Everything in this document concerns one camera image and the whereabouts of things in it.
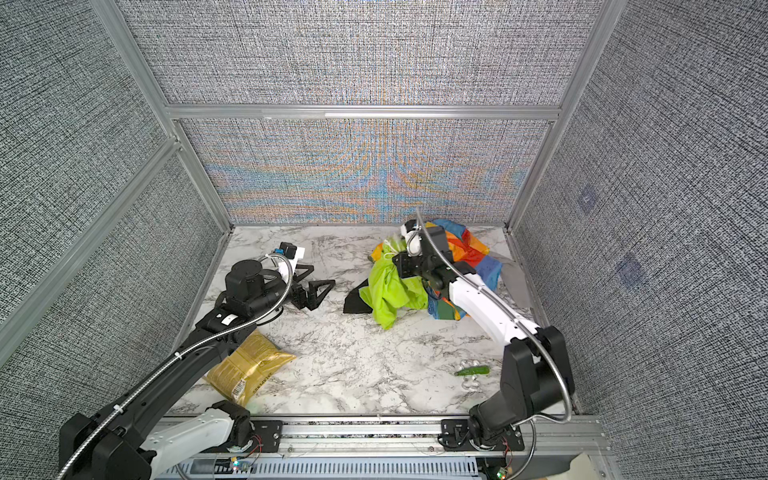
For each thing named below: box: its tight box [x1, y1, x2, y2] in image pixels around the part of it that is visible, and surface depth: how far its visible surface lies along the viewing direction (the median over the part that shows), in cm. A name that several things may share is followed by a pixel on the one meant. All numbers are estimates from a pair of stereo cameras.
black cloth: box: [343, 278, 373, 313], surface depth 99 cm
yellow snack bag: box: [204, 329, 297, 407], surface depth 79 cm
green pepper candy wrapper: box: [454, 365, 491, 376], surface depth 85 cm
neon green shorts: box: [359, 237, 428, 330], surface depth 83 cm
